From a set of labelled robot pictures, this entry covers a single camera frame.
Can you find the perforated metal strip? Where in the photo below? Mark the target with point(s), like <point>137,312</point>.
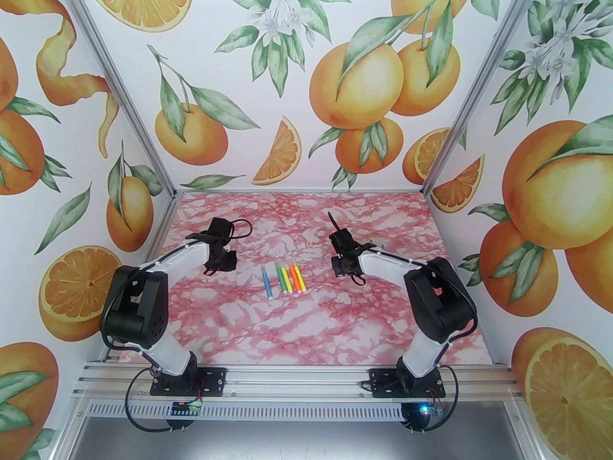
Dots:
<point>297,411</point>

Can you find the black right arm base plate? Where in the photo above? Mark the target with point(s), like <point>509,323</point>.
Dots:
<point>383,384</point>

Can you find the aluminium frame post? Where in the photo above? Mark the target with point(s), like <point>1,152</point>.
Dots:
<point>122,84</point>
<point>478,84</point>

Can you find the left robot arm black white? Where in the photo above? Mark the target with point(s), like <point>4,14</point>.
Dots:
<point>139,304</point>

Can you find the aluminium mounting rails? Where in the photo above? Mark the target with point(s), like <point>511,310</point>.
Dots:
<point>297,381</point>

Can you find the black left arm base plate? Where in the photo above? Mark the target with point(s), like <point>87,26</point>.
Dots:
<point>213,381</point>

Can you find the yellow marker pen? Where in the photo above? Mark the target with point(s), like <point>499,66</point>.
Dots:
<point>286,281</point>
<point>301,281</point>

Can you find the black round mount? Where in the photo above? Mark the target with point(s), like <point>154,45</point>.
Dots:
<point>414,422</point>

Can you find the small circuit board green light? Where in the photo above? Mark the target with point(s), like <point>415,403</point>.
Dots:
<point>433,410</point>

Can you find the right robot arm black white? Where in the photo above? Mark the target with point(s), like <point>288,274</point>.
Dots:
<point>436,300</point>

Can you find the orange marker pen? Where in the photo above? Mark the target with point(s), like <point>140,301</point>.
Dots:
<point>295,281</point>

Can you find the small blue circuit board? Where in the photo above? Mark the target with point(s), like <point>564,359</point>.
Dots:
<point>187,408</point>

